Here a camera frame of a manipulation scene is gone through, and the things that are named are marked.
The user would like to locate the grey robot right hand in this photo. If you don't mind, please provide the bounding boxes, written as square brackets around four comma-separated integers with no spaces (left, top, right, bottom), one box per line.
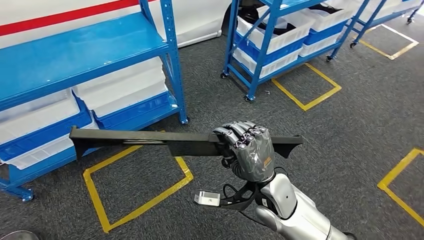
[212,121,276,183]

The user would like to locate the long black plastic part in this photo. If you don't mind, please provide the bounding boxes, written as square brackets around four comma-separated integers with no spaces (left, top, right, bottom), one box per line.
[68,125,304,160]

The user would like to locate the blue wheeled shelf rack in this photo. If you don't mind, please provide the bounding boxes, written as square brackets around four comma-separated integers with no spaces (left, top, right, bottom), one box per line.
[349,0,424,49]
[220,0,372,102]

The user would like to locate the large blue metal shelf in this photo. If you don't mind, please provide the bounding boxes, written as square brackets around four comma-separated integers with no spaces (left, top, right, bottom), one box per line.
[0,0,190,203]

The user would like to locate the white plastic bin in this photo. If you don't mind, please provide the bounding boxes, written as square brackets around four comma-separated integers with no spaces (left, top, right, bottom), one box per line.
[72,56,167,104]
[232,47,302,79]
[89,81,169,118]
[299,3,357,32]
[236,4,316,54]
[4,122,100,170]
[299,33,342,58]
[0,88,81,145]
[351,0,403,22]

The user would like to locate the white vehicle with red stripe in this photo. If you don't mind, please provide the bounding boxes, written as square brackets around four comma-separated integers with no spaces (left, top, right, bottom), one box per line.
[0,0,233,50]

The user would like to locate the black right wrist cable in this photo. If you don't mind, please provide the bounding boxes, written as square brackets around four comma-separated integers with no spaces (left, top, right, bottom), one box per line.
[222,166,290,200]

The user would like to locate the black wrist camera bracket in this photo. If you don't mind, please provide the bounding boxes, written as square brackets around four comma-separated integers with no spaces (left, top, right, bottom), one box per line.
[218,180,266,212]

